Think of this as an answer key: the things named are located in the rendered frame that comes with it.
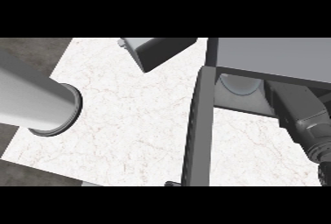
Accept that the glass microwave turntable plate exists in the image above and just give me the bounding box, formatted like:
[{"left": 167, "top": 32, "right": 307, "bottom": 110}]
[{"left": 219, "top": 73, "right": 265, "bottom": 96}]

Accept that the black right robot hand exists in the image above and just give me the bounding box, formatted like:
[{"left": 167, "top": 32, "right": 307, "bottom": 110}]
[{"left": 316, "top": 160, "right": 331, "bottom": 187}]

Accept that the grey milk carton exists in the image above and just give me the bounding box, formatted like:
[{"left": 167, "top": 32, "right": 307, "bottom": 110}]
[{"left": 117, "top": 38, "right": 200, "bottom": 74}]

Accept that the grey microwave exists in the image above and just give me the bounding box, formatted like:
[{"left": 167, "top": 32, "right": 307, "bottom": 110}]
[{"left": 204, "top": 38, "right": 331, "bottom": 119}]

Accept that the dark grey microwave door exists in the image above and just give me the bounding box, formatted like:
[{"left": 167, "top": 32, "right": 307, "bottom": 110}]
[{"left": 164, "top": 66, "right": 217, "bottom": 187}]

